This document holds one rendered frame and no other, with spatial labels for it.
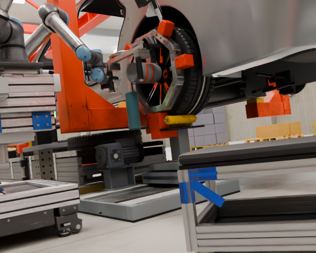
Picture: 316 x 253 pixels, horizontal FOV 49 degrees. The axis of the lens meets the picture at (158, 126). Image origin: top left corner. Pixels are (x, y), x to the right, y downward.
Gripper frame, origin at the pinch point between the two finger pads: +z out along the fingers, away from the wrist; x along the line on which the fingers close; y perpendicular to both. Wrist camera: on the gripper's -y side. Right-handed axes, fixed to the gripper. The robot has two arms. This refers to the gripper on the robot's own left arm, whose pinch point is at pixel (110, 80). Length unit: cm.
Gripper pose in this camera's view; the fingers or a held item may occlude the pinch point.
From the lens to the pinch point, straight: 239.8
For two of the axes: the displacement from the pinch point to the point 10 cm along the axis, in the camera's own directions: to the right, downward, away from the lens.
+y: 1.2, 9.9, -0.4
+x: 9.9, -1.2, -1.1
